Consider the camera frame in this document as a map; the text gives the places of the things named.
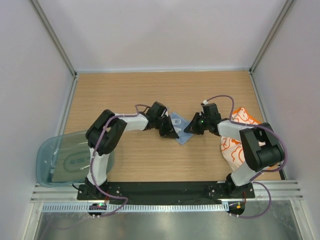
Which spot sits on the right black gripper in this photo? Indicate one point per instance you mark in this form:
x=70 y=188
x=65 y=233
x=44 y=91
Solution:
x=193 y=127

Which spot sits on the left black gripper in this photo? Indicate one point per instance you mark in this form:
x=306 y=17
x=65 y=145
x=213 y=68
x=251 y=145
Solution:
x=169 y=132

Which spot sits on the blue bear towel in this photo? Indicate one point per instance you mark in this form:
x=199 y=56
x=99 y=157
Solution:
x=179 y=123

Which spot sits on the orange and white towel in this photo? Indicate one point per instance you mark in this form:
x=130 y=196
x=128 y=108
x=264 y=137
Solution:
x=232 y=149

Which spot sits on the translucent blue plastic bin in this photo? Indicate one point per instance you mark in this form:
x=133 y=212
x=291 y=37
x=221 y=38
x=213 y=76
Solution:
x=63 y=160

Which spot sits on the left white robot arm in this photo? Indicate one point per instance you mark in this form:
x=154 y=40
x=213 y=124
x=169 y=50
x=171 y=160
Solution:
x=105 y=133

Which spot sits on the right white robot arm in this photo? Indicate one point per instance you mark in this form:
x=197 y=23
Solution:
x=250 y=147

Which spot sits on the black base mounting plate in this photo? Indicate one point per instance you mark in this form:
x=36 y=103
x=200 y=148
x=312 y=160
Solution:
x=177 y=193

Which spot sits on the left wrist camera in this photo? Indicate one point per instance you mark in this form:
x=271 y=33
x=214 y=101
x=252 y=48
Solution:
x=157 y=110

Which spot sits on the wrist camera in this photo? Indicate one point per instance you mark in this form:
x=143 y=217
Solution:
x=210 y=111
x=157 y=110

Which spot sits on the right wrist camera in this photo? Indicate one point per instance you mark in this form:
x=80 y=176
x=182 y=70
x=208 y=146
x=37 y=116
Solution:
x=210 y=111

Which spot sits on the white slotted cable duct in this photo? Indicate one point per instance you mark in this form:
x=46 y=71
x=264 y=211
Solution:
x=103 y=209

